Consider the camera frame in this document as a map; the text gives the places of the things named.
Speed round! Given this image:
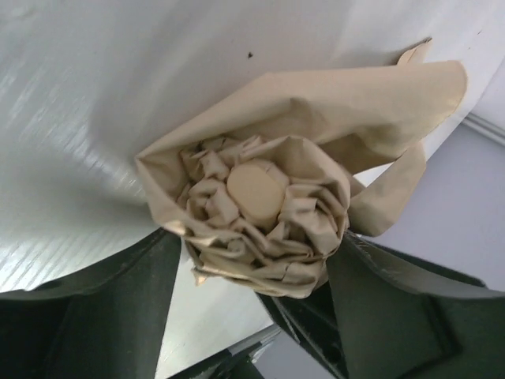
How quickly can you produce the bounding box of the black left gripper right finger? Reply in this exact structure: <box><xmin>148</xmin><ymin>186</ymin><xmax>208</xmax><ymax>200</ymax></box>
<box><xmin>327</xmin><ymin>233</ymin><xmax>504</xmax><ymax>378</ymax></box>

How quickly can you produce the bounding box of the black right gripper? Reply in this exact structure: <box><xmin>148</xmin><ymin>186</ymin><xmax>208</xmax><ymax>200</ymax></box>
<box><xmin>257</xmin><ymin>290</ymin><xmax>347</xmax><ymax>378</ymax></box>

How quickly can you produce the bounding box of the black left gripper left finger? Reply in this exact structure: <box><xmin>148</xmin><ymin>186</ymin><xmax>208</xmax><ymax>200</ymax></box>
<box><xmin>1</xmin><ymin>230</ymin><xmax>181</xmax><ymax>378</ymax></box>

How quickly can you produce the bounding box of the beige folding umbrella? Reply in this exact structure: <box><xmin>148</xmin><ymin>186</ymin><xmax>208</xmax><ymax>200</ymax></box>
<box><xmin>136</xmin><ymin>42</ymin><xmax>467</xmax><ymax>298</ymax></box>

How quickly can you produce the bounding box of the aluminium right side rail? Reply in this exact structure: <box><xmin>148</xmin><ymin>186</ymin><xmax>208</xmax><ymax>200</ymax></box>
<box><xmin>462</xmin><ymin>113</ymin><xmax>505</xmax><ymax>147</ymax></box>

